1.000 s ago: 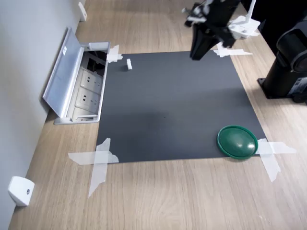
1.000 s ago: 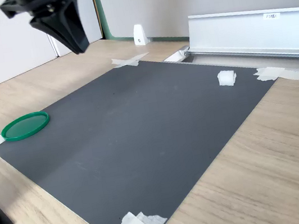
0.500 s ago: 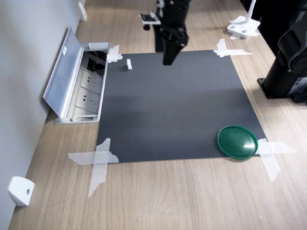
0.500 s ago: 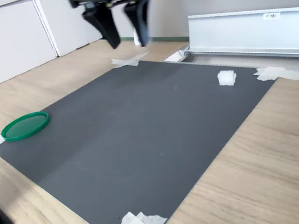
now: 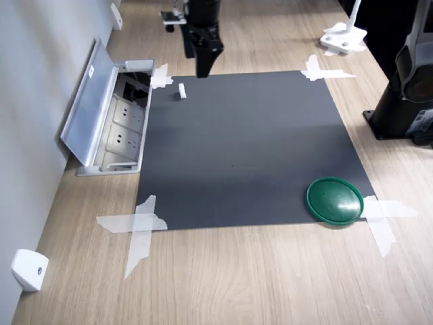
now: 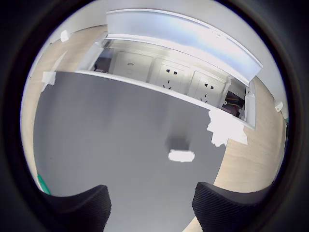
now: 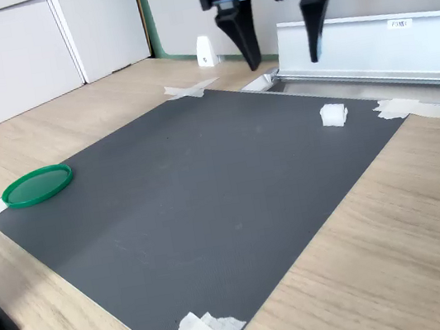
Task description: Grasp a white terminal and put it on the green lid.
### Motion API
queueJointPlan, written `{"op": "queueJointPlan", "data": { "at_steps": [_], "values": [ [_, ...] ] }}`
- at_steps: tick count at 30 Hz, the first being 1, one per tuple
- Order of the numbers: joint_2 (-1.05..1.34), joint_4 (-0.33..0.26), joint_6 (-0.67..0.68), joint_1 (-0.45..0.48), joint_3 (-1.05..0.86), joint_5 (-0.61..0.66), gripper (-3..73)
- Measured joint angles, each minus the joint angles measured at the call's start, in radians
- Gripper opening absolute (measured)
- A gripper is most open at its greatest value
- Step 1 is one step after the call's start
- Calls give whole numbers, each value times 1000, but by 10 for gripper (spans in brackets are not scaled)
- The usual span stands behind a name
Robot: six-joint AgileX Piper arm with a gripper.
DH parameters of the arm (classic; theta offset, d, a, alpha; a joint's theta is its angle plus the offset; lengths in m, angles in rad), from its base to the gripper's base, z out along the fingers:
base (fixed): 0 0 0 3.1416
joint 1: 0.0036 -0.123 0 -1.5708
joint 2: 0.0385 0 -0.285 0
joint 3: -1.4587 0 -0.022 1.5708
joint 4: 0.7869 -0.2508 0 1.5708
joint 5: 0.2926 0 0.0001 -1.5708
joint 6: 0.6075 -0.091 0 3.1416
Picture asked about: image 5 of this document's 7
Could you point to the small white plastic terminal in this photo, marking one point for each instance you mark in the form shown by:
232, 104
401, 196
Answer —
181, 92

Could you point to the round green lid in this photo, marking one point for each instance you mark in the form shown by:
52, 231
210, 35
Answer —
335, 201

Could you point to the white tape strip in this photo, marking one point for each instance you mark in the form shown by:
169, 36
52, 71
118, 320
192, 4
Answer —
395, 209
161, 72
138, 247
118, 223
162, 82
382, 233
335, 74
312, 66

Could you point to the dark grey mat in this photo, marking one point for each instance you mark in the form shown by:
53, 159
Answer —
243, 145

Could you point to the grey partition panel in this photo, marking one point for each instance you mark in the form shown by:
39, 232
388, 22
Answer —
30, 101

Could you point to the small camera with circuit board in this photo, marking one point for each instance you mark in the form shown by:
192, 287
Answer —
174, 17

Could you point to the white partition foot bracket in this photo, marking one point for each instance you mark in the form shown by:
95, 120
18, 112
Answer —
28, 269
116, 15

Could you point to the silver hinged duct lid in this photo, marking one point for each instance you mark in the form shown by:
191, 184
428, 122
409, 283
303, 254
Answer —
88, 108

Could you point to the white taped stand bracket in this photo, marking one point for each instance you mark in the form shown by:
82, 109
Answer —
341, 39

